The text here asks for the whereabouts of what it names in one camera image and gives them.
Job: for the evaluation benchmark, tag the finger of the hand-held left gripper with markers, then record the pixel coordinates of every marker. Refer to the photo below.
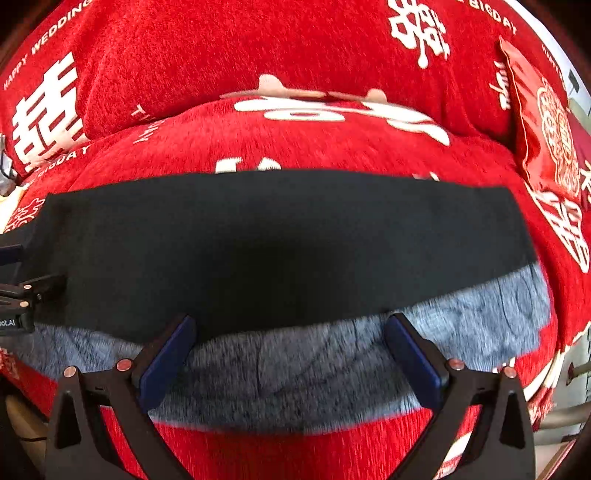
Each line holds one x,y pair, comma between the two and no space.
39,285
9,253

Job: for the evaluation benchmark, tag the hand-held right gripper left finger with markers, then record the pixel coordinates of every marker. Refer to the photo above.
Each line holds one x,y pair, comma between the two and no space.
167,364

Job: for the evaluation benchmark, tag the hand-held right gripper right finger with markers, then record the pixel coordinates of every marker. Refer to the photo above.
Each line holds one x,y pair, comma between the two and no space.
414,364

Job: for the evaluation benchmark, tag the black pants with grey lining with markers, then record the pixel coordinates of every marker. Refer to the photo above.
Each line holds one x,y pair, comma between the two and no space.
286,249

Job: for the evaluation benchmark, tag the cream white cloth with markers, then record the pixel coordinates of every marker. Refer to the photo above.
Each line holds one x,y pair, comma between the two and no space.
8,207

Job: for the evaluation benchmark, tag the grey cloth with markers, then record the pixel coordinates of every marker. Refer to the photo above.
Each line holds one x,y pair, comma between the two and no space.
4,173

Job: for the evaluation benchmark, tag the red printed sofa cover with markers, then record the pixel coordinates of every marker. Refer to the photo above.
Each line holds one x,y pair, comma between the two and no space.
295,60

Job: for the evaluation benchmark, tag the metal frame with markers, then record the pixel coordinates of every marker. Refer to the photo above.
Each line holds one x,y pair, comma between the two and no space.
570,408

